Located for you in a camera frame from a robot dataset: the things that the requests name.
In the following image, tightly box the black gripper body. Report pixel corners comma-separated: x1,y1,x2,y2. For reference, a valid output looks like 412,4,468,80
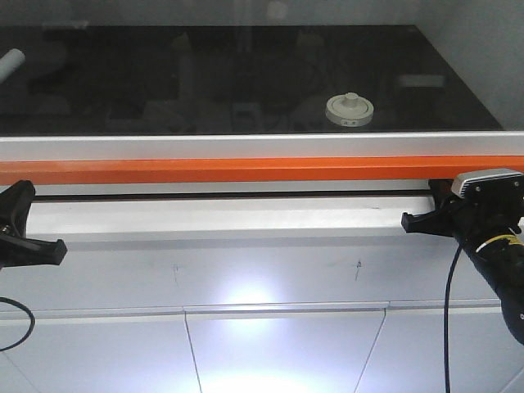
444,180,523,241

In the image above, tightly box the white cabinet drawer front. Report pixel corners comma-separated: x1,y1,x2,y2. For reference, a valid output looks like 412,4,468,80
187,309,385,392

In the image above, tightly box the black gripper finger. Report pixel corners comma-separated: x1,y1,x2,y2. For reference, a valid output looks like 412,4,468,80
1,180,36,233
428,178,454,205
1,235,67,268
400,202,461,237

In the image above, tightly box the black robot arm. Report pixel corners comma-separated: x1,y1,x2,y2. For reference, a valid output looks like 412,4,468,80
401,169,523,343

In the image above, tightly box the white fume hood sash frame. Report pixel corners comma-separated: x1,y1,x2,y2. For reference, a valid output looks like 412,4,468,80
1,131,523,161

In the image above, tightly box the white pipe in hood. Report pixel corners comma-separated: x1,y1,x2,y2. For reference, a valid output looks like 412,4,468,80
0,48,25,83

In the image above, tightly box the black camera cable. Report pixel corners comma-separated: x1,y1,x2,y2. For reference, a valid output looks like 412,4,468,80
0,297,35,352
444,244,463,393

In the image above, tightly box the glass jar with beige lid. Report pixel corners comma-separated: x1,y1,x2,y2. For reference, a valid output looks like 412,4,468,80
325,93,374,128

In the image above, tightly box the orange sash handle bar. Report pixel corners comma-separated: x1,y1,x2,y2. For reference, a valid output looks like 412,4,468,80
1,156,523,185

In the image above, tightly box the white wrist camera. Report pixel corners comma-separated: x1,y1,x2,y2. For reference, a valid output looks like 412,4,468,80
451,168,523,199

